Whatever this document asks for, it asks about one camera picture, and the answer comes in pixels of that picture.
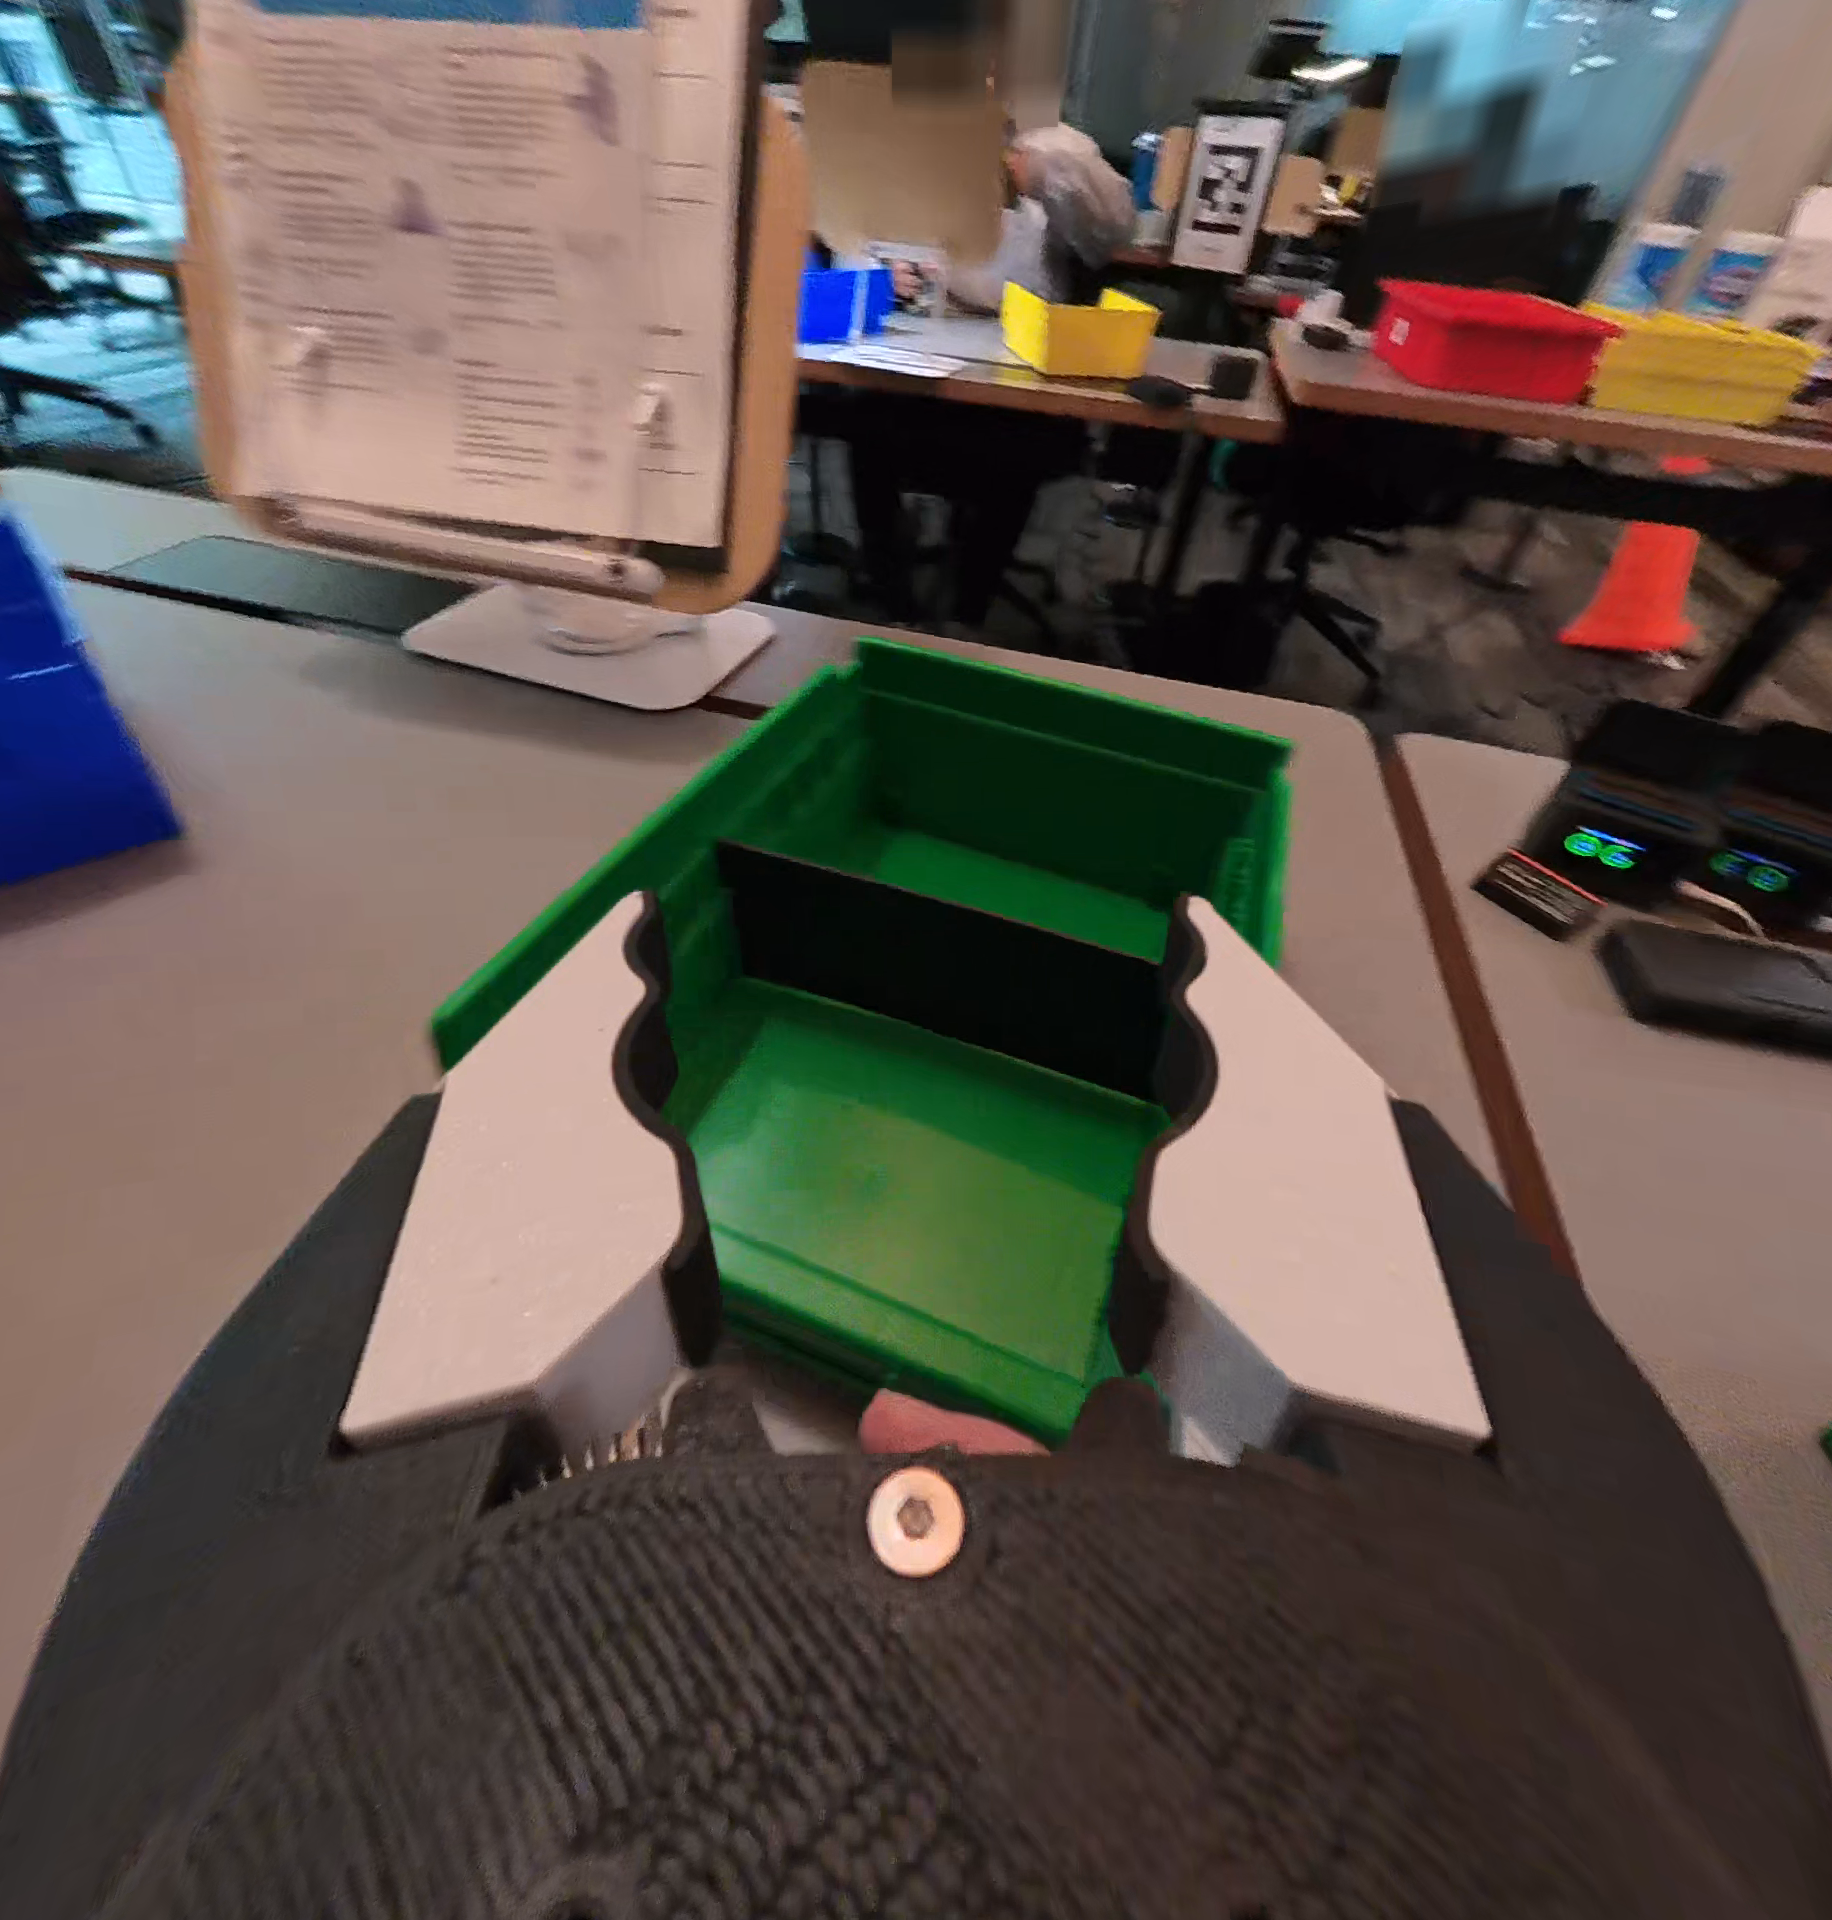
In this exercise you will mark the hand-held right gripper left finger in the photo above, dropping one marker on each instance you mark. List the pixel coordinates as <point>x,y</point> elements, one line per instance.
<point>525,1201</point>

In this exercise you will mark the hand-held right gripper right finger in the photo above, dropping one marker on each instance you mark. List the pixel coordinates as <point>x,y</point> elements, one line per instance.
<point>1292,1201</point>

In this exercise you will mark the adjacent grey desk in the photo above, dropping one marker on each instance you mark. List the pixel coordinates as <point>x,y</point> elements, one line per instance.
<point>1679,1201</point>

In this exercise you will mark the black bin divider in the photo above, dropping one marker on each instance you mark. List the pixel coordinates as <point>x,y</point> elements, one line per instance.
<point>932,961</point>

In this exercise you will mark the black pouch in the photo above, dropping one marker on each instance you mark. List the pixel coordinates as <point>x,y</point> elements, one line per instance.
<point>1740,990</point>

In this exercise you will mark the black charger green display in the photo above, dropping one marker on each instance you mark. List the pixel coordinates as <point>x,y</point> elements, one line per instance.
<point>1623,811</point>
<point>1785,826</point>

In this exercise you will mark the black flat tablet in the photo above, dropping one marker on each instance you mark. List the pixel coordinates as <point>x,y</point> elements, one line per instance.
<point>272,586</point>

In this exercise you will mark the blue plastic bin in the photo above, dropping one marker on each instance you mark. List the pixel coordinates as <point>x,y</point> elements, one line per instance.
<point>32,751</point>

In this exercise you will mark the orange cone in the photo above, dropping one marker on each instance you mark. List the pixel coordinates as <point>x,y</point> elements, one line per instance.
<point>1636,593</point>

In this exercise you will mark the wooden background table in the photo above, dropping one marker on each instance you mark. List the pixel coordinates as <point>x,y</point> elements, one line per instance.
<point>1036,395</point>
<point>1455,420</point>

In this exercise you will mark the instruction sheet on clipboard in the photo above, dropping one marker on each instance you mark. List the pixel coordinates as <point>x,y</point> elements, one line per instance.
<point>765,375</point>

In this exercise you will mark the red plastic bin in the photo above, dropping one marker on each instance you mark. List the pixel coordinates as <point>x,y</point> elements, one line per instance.
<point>1488,347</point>

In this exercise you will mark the yellow plastic bin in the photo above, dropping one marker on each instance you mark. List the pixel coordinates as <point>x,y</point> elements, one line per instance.
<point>1073,339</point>
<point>1703,372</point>

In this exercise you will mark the printed instruction sheet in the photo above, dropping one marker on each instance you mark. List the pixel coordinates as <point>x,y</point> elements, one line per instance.
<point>452,271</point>

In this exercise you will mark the small blue bin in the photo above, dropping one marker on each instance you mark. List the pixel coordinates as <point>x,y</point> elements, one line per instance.
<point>841,306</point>

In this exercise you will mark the white wipes canister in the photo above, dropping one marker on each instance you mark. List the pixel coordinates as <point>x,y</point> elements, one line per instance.
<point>1743,273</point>
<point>1653,267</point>

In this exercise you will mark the black white marker sign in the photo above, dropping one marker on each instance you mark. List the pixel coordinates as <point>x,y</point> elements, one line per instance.
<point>1229,196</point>

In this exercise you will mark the black office chair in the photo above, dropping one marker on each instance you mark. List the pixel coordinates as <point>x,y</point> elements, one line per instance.
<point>17,271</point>

